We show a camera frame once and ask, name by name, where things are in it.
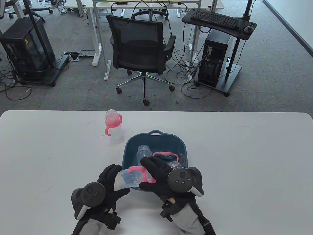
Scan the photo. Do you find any person's left hand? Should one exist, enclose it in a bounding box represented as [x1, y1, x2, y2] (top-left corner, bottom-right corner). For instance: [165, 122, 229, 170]
[97, 164, 130, 213]

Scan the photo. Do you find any person's right hand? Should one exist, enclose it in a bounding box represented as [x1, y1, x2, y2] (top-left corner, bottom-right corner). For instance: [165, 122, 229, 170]
[139, 157, 195, 205]

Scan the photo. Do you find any baby bottle with pink handles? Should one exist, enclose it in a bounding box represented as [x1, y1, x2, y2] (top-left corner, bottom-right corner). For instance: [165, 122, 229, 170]
[105, 109, 124, 145]
[114, 166, 157, 192]

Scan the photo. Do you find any pink bottle handle ring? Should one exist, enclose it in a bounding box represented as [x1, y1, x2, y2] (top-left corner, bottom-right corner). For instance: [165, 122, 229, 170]
[152, 152, 179, 167]

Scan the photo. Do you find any clear baby bottle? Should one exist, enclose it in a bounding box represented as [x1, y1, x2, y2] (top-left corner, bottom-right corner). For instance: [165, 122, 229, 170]
[136, 145, 152, 167]

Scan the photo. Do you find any black hand controller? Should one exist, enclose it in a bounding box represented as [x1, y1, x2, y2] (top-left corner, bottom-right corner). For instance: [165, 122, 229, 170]
[71, 182, 106, 220]
[168, 167, 204, 198]

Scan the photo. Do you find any teal plastic basin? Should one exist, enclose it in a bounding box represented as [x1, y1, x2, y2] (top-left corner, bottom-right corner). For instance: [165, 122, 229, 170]
[122, 130, 188, 194]

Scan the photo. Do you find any white power strip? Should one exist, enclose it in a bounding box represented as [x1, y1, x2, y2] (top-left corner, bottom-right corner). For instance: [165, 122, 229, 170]
[64, 52, 85, 61]
[184, 61, 196, 81]

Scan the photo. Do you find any black rolling pole cart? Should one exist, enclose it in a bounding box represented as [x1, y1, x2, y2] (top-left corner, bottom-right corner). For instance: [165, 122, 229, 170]
[15, 0, 70, 87]

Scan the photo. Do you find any black computer tower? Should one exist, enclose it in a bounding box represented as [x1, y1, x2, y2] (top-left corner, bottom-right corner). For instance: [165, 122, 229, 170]
[197, 30, 233, 88]

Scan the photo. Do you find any black mesh office chair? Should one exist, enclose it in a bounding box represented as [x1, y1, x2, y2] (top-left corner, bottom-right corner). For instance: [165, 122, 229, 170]
[106, 15, 176, 106]

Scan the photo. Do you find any black glass computer case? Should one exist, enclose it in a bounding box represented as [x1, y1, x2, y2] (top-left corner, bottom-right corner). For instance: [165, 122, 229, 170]
[0, 18, 55, 79]

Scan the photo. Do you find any black rolling keyboard stand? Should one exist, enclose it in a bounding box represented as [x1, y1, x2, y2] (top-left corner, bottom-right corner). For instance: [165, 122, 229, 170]
[181, 0, 257, 96]

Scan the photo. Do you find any black swivel chair base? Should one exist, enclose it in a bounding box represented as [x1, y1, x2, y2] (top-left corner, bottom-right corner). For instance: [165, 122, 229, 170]
[9, 0, 53, 24]
[132, 9, 169, 21]

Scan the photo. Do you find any black keyboard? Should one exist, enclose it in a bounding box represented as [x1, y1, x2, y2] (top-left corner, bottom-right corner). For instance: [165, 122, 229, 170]
[190, 9, 239, 30]

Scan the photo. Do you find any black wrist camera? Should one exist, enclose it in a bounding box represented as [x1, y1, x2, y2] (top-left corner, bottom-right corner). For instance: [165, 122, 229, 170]
[105, 212, 122, 230]
[160, 203, 176, 222]

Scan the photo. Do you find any silver metal rail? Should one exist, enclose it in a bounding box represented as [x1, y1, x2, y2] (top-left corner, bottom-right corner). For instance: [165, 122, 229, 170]
[104, 60, 112, 81]

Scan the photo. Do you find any black cable bundle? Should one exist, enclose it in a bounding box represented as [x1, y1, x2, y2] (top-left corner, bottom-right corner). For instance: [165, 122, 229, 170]
[0, 70, 32, 101]
[165, 32, 213, 99]

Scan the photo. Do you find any white metal frame desk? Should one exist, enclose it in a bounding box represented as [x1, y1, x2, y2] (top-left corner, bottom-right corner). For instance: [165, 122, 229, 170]
[92, 0, 202, 67]

